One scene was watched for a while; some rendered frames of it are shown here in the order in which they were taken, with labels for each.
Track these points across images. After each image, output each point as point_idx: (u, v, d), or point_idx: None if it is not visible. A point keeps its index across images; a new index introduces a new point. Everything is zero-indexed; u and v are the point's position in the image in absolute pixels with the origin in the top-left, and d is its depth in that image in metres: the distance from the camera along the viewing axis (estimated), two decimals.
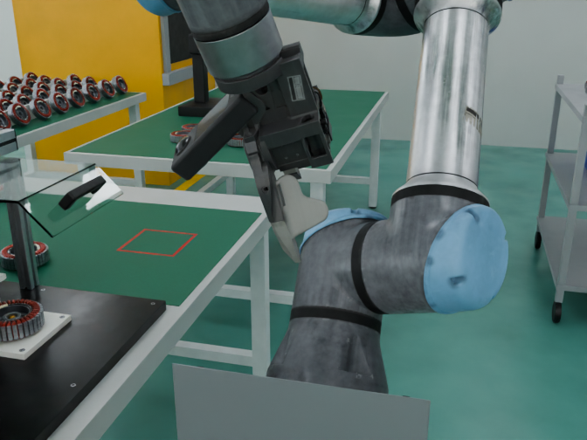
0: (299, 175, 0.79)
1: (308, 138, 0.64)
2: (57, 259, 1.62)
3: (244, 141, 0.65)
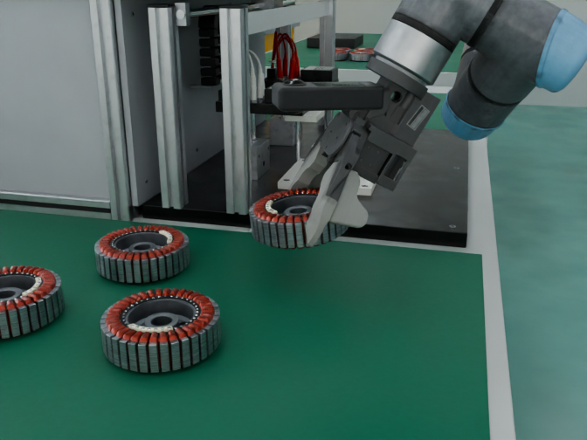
0: None
1: (391, 159, 0.71)
2: None
3: (351, 120, 0.69)
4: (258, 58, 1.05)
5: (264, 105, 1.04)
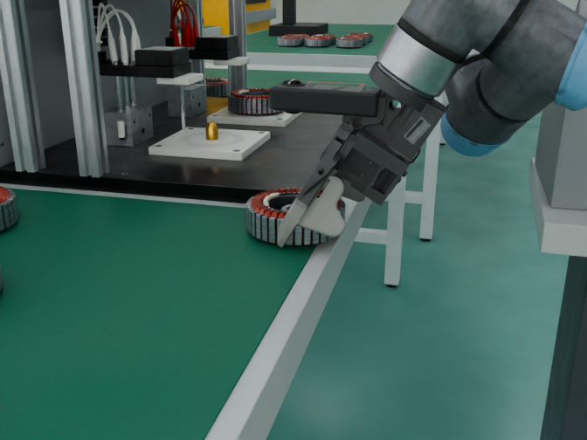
0: None
1: (383, 172, 0.67)
2: None
3: (341, 126, 0.67)
4: (129, 19, 1.01)
5: (134, 66, 0.99)
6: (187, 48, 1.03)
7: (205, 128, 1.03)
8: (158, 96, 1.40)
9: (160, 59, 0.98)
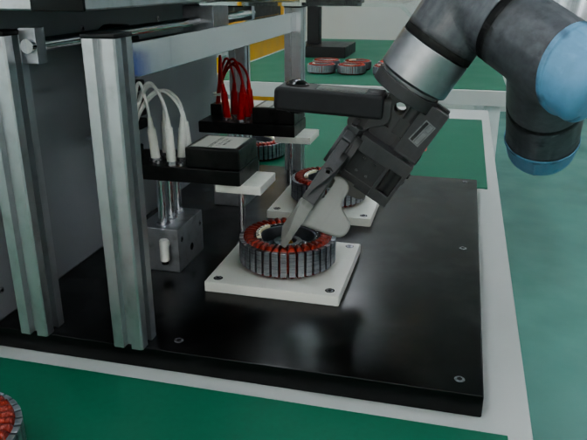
0: None
1: (388, 174, 0.67)
2: None
3: (346, 127, 0.67)
4: (177, 102, 0.73)
5: (185, 169, 0.72)
6: (254, 140, 0.75)
7: None
8: None
9: (221, 161, 0.71)
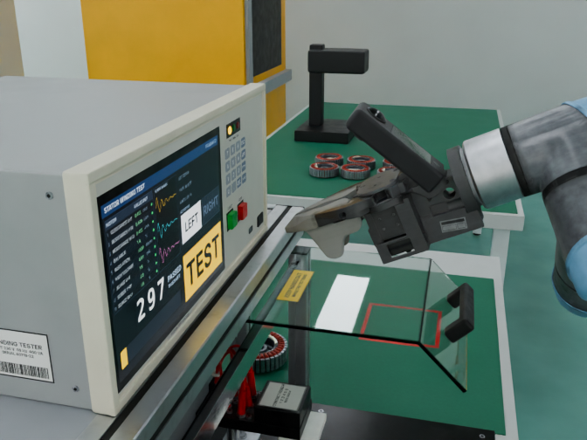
0: (295, 228, 0.75)
1: (403, 239, 0.69)
2: None
3: (396, 181, 0.67)
4: None
5: None
6: None
7: None
8: (193, 418, 1.05)
9: None
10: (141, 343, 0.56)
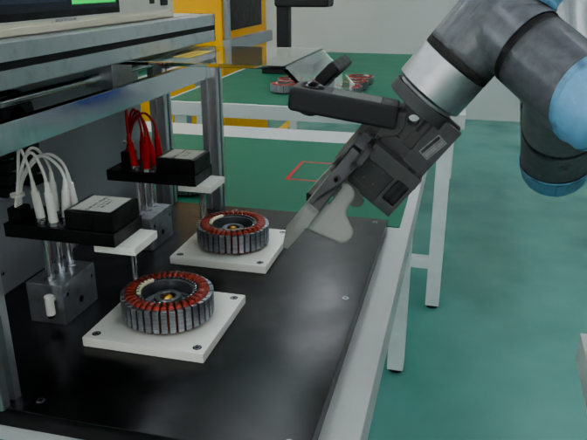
0: None
1: (395, 183, 0.68)
2: None
3: (358, 134, 0.67)
4: (59, 166, 0.77)
5: (65, 231, 0.76)
6: (135, 200, 0.79)
7: None
8: None
9: (97, 223, 0.75)
10: None
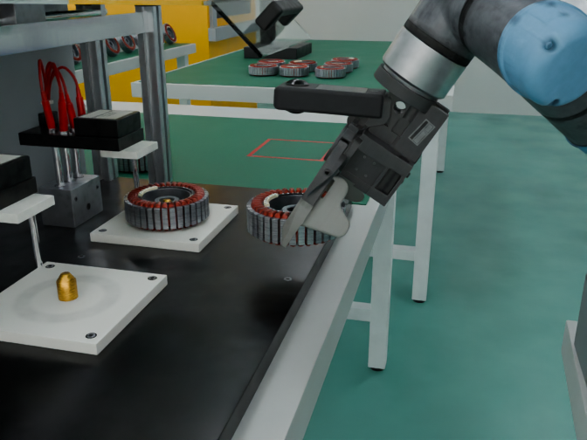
0: None
1: (388, 173, 0.67)
2: (176, 163, 1.27)
3: (346, 127, 0.67)
4: None
5: None
6: (25, 158, 0.65)
7: (56, 283, 0.66)
8: (44, 183, 1.02)
9: None
10: None
